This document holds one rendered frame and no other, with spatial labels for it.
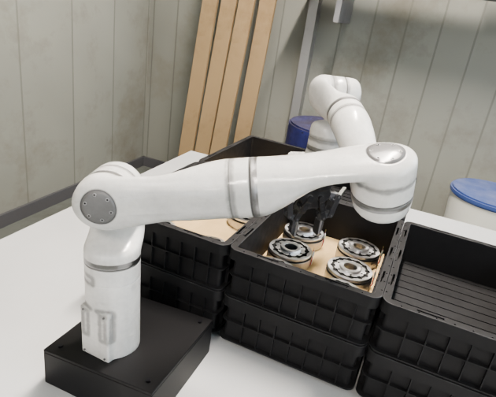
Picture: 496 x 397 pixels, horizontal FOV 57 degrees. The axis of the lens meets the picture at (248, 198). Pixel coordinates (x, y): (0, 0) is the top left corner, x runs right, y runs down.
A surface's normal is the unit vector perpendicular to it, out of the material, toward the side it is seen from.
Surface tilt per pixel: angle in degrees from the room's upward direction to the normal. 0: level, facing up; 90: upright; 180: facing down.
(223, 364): 0
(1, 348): 0
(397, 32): 90
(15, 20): 90
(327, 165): 33
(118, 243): 19
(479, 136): 90
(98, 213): 93
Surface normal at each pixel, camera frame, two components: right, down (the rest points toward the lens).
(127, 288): 0.70, 0.30
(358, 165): -0.18, -0.56
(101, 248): 0.04, -0.79
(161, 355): 0.09, -0.93
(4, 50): 0.92, 0.26
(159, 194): -0.02, 0.11
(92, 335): -0.47, 0.27
